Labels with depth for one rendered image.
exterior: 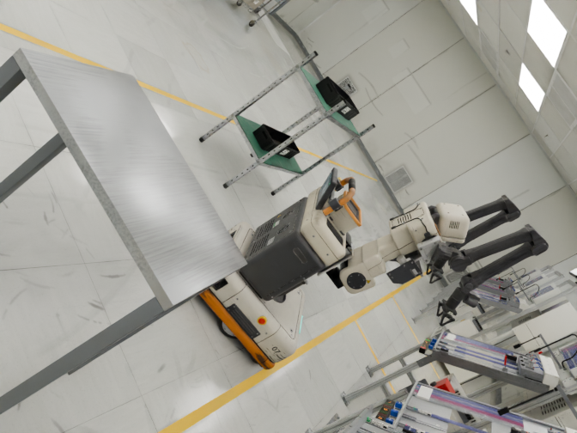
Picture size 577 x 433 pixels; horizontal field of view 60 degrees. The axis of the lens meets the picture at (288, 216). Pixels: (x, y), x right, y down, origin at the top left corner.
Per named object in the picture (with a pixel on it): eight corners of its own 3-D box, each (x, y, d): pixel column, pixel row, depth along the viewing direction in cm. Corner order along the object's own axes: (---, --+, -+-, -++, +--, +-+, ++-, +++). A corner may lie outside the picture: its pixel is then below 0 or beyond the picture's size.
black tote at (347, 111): (326, 103, 367) (339, 94, 363) (315, 84, 371) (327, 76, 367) (349, 120, 419) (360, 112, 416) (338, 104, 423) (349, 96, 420)
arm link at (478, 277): (536, 232, 244) (544, 241, 233) (542, 240, 245) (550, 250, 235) (457, 276, 257) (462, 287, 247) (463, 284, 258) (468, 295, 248)
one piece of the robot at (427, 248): (417, 247, 245) (440, 239, 242) (416, 243, 249) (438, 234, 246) (426, 265, 248) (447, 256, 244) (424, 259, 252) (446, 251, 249)
